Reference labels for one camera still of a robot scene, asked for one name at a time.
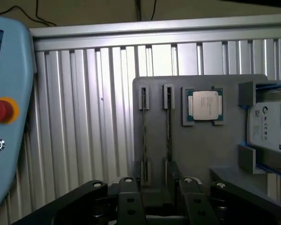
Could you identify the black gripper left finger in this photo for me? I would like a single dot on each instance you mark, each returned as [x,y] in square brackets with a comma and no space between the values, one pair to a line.
[131,206]

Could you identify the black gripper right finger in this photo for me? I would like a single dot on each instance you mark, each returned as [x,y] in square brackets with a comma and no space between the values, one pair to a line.
[196,206]

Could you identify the RAM stick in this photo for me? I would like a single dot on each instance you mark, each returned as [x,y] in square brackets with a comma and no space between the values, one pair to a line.
[144,131]
[169,126]

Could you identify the grey parts rack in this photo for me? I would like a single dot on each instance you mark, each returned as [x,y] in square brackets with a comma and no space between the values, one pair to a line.
[201,145]

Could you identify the CPU with silver lid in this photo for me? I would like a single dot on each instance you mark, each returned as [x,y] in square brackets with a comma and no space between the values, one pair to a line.
[204,105]

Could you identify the hard disk with white label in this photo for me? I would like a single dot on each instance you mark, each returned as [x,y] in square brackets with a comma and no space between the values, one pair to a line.
[267,126]

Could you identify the light blue teach pendant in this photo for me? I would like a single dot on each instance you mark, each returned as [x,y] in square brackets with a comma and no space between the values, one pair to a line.
[11,70]

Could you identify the aluminium frame rail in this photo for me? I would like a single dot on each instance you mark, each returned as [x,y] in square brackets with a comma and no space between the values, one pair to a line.
[154,35]

